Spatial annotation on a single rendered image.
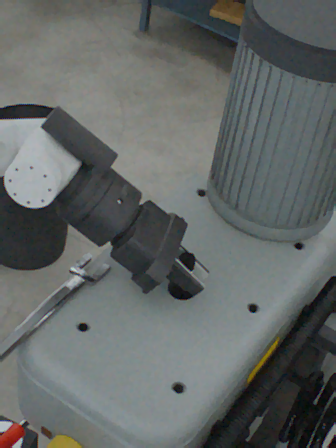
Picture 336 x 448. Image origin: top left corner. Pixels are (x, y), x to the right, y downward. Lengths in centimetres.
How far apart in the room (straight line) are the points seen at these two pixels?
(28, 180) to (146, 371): 27
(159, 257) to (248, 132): 22
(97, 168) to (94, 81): 392
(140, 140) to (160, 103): 40
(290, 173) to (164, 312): 25
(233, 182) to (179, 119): 351
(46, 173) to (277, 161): 32
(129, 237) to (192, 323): 14
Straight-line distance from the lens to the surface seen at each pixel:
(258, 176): 108
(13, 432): 110
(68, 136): 93
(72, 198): 94
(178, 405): 93
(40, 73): 489
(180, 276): 100
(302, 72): 97
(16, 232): 343
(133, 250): 95
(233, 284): 106
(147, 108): 466
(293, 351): 112
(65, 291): 101
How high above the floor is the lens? 265
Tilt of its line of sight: 42 degrees down
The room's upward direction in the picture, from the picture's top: 11 degrees clockwise
